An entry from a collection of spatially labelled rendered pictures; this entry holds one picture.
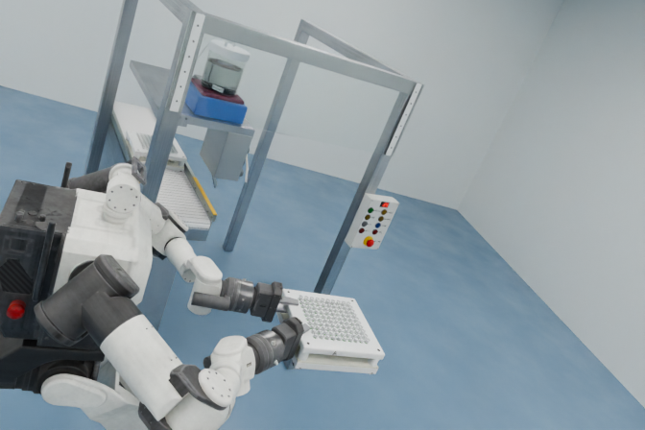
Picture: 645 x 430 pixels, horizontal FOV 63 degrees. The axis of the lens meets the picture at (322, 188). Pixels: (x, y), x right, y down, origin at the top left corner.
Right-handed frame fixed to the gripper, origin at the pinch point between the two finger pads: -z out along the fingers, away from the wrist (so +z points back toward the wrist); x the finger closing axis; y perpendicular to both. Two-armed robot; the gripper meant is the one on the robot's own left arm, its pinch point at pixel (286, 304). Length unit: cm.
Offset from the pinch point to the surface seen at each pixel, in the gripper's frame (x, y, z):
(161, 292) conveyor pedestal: 66, -87, 29
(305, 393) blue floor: 101, -75, -52
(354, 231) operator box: 13, -86, -47
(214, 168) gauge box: -4, -76, 23
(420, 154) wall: 51, -414, -225
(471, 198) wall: 82, -402, -304
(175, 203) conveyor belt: 21, -86, 33
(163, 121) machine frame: -22, -60, 46
